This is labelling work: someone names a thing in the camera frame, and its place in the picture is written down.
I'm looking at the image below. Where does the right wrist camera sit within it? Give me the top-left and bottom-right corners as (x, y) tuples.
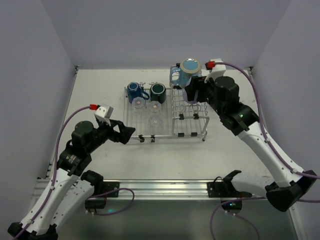
(204, 58), (227, 83)

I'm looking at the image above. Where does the clear glass back right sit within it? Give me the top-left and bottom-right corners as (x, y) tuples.
(147, 101), (162, 115)

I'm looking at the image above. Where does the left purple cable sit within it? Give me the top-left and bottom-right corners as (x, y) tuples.
(7, 103), (136, 240)

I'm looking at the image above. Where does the silver wire dish rack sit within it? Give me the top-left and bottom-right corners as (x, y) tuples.
(121, 64), (210, 145)

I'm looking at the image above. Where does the lavender plastic cup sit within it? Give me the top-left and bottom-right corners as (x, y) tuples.
(182, 86), (199, 104)

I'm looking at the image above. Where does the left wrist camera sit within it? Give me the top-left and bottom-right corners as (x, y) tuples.
(94, 104), (114, 126)

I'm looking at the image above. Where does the dark green mug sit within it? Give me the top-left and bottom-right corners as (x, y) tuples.
(150, 83), (167, 104)

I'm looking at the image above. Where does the clear glass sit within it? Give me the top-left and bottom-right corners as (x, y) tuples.
(147, 101), (162, 115)
(148, 115), (164, 132)
(131, 97), (147, 114)

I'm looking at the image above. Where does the aluminium frame rail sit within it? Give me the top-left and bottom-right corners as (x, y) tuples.
(32, 177), (297, 201)

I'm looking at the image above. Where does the dark blue mug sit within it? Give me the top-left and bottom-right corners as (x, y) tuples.
(126, 82), (150, 104)

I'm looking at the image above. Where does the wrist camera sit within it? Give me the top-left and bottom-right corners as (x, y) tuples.
(204, 58), (227, 83)
(94, 104), (114, 126)

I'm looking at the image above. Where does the light blue ceramic mug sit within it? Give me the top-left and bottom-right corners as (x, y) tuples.
(169, 58), (202, 88)

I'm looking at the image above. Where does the clear glass back left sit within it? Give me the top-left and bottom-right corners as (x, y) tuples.
(131, 97), (147, 114)

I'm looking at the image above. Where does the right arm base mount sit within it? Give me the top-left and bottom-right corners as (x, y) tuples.
(206, 176), (243, 214)

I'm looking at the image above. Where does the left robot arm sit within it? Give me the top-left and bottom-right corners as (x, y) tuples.
(8, 120), (136, 240)

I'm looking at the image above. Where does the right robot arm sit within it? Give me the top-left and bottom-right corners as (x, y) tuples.
(184, 76), (319, 212)

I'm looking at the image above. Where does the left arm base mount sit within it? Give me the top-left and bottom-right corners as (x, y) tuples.
(84, 181), (120, 213)

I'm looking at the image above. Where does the clear glass front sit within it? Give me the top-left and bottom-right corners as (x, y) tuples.
(148, 115), (164, 132)

